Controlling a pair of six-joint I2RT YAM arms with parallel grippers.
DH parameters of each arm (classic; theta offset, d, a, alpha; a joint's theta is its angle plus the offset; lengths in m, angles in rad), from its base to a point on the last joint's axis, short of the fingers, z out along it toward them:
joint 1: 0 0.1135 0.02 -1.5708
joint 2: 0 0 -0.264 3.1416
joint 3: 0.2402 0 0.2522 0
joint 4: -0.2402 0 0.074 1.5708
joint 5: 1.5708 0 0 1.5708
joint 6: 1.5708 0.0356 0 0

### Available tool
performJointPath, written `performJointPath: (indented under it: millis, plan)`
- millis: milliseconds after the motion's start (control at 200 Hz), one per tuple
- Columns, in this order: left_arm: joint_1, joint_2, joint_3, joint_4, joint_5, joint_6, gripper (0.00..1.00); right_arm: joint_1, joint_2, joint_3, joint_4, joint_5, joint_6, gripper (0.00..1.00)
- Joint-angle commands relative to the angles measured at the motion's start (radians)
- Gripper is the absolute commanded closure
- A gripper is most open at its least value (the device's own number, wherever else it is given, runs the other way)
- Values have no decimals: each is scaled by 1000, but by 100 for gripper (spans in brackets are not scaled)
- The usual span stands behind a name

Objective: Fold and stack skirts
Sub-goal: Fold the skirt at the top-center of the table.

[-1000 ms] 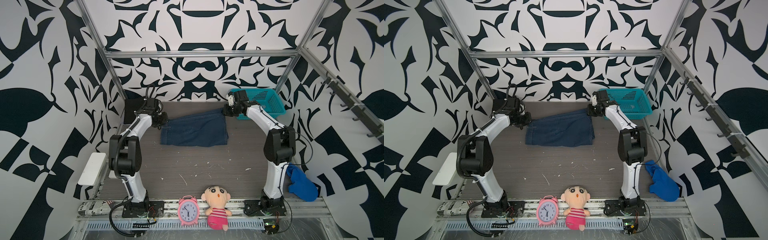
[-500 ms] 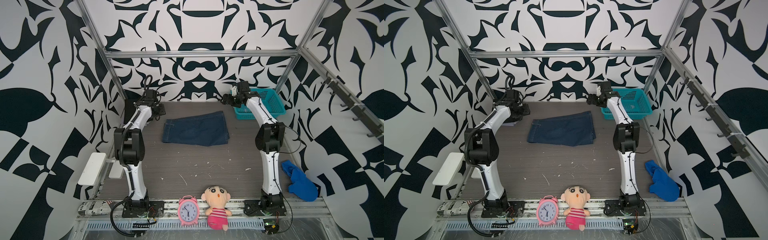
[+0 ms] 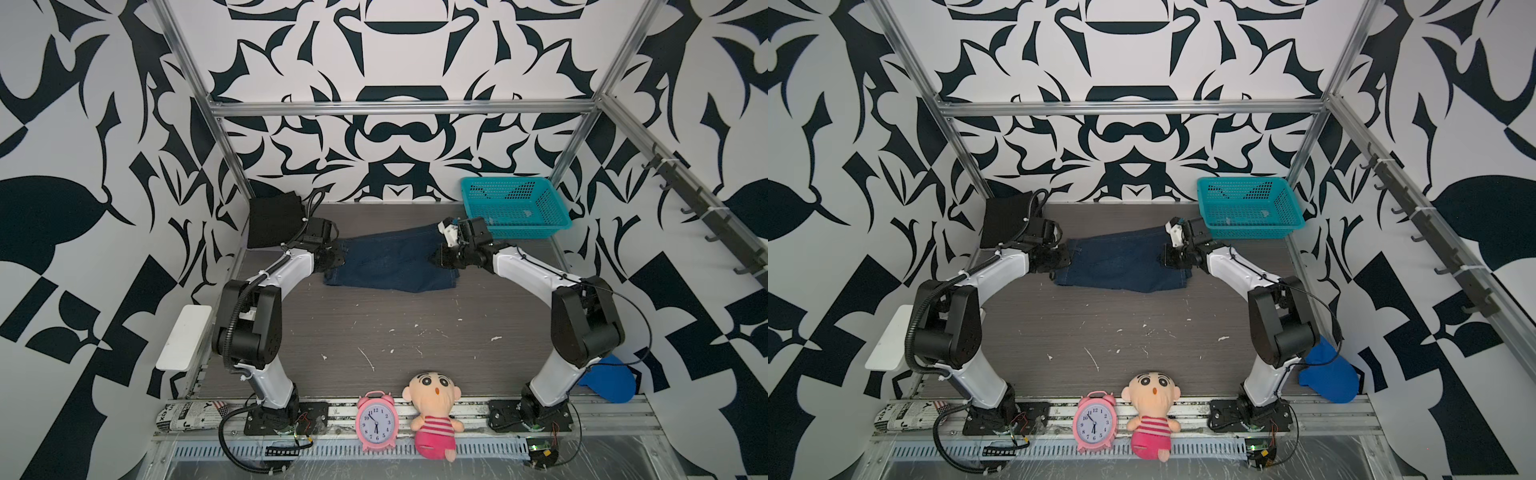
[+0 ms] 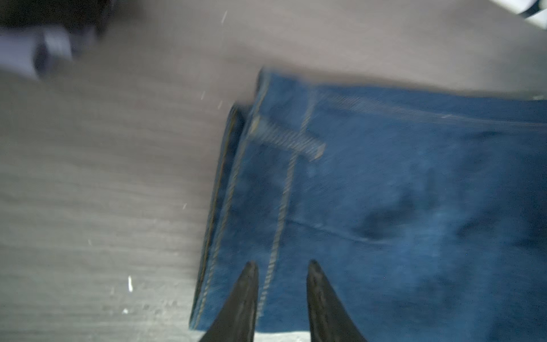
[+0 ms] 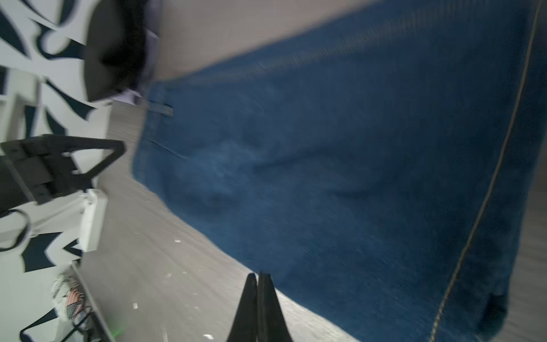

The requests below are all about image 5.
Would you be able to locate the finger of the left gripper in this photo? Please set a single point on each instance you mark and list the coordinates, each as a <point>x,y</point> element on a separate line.
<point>47,167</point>

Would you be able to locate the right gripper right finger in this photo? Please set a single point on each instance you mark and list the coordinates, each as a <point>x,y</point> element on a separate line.
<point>271,322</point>

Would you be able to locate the denim garment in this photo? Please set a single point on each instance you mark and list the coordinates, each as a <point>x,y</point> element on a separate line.
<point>377,166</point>

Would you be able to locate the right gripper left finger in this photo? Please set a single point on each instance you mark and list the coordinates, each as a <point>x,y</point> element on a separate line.
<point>245,326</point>

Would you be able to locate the black garment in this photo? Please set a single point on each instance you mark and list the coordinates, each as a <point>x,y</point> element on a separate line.
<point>114,53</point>

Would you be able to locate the lavender skirt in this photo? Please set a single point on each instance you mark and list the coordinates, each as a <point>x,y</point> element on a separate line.
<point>128,96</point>

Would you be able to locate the folded newspaper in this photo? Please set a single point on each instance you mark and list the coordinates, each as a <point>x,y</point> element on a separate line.
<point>68,297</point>

